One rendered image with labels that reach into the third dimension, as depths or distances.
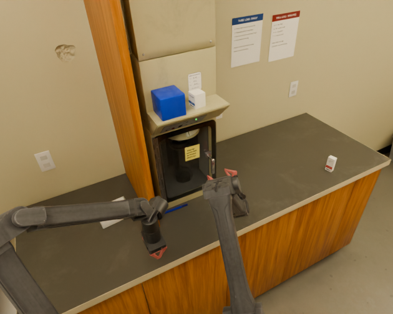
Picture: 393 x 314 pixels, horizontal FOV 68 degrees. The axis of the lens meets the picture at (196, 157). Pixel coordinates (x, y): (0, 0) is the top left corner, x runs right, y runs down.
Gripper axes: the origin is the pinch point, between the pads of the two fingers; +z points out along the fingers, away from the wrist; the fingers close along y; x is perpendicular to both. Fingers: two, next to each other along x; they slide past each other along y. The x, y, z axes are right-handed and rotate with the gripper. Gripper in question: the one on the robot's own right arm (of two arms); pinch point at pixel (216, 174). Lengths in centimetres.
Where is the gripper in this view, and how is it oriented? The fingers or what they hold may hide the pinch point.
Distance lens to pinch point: 141.3
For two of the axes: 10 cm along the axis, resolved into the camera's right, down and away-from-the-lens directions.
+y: -8.8, 3.1, -3.5
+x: 0.4, 7.9, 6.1
